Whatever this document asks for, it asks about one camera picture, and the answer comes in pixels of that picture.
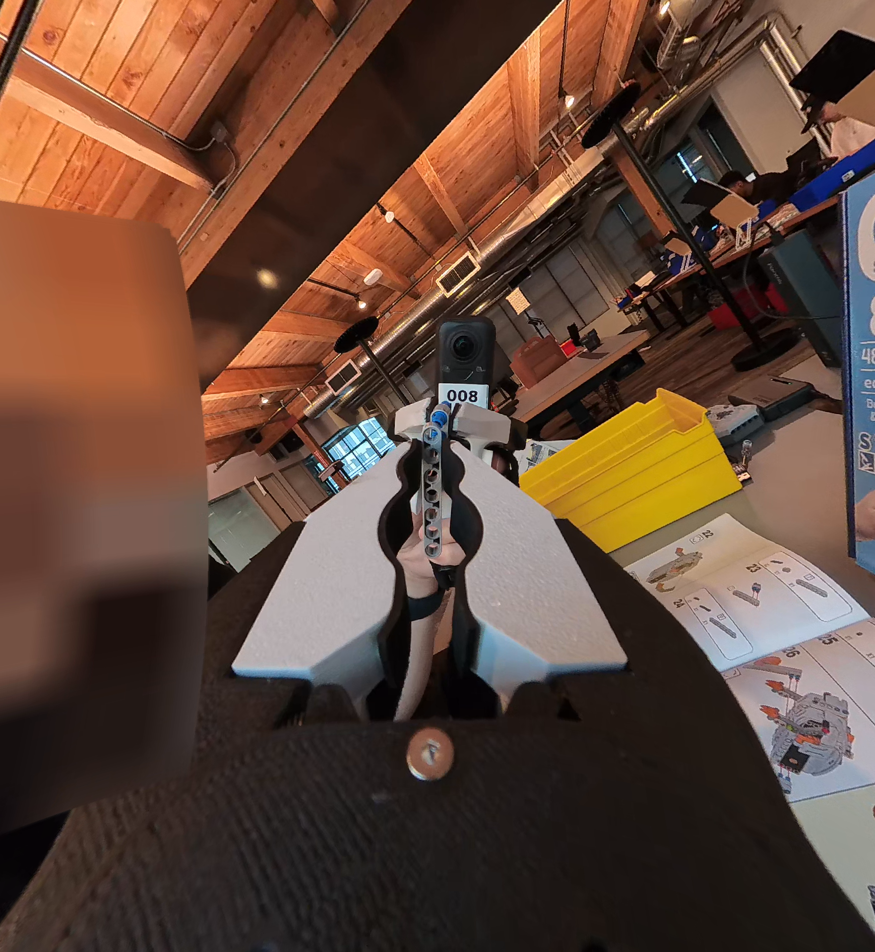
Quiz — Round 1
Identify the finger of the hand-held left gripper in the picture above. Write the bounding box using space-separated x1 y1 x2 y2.
448 405 517 456
395 402 438 446

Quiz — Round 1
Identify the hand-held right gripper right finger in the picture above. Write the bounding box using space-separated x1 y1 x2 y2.
443 442 629 721

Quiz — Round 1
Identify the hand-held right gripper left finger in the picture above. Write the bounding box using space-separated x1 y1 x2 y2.
233 439 425 721

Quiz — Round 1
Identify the grey toy beam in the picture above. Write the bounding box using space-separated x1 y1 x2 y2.
418 422 447 560

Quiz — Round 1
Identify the person's left forearm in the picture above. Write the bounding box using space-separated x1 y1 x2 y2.
394 613 455 721

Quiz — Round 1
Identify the grey desk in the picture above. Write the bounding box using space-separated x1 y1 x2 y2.
515 350 875 670

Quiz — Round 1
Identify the person's left hand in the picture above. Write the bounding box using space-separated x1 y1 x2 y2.
399 513 468 596

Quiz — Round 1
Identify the brown cardboard box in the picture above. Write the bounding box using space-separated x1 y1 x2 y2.
512 335 571 389

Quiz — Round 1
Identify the black wristwatch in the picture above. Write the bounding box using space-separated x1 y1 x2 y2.
406 569 453 620

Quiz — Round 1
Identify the grey table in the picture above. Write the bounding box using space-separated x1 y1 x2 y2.
512 327 656 441

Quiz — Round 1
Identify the yellow storage bin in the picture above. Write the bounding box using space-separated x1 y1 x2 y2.
519 388 744 553

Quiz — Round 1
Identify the open white instruction booklet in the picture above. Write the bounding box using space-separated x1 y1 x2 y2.
624 513 875 952

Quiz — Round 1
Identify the grey toy motor block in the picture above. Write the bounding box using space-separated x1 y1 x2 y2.
705 402 767 441

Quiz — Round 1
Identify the long wooden table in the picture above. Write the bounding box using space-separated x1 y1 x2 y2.
616 189 851 332

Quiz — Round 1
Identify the black flat device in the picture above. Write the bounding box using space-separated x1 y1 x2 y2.
728 375 818 422

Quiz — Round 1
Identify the dark tower device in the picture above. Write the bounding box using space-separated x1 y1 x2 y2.
757 227 845 369

